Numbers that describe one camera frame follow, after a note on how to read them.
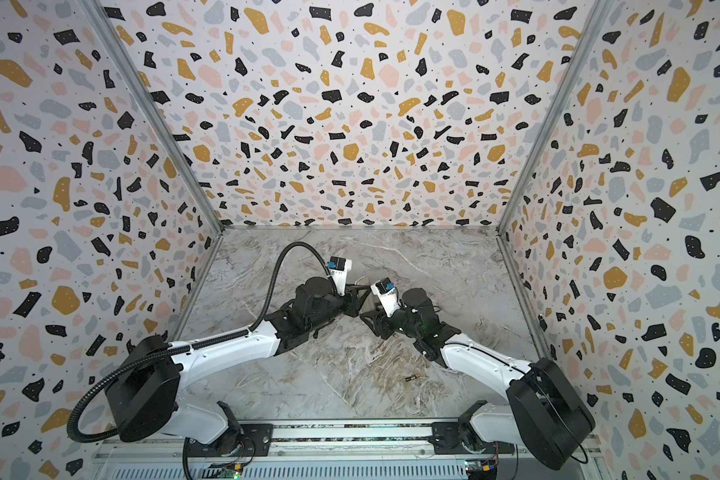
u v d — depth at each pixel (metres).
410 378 0.84
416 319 0.66
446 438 0.74
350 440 0.76
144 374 0.47
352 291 0.71
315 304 0.61
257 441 0.73
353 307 0.70
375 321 0.73
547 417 0.42
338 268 0.70
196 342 0.49
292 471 0.70
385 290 0.72
